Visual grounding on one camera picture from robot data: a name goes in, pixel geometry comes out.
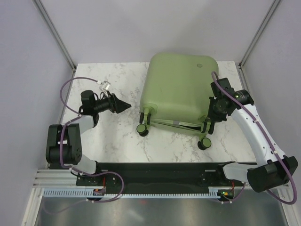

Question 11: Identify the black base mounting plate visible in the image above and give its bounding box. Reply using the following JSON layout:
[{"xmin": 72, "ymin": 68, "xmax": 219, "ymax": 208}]
[{"xmin": 76, "ymin": 162, "xmax": 243, "ymax": 193}]

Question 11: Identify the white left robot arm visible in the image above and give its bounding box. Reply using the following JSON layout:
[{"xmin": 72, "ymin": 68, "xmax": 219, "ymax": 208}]
[{"xmin": 46, "ymin": 90, "xmax": 131, "ymax": 185}]

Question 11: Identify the green hard-shell suitcase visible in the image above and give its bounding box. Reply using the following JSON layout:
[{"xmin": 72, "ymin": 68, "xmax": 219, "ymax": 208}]
[{"xmin": 136, "ymin": 52, "xmax": 219, "ymax": 150}]

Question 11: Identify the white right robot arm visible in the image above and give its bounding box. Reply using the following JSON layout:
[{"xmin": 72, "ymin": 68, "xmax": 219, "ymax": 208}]
[{"xmin": 208, "ymin": 78, "xmax": 298, "ymax": 193}]

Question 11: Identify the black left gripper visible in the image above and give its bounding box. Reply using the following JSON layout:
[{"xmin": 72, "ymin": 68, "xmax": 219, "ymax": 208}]
[{"xmin": 94, "ymin": 90, "xmax": 132, "ymax": 114}]

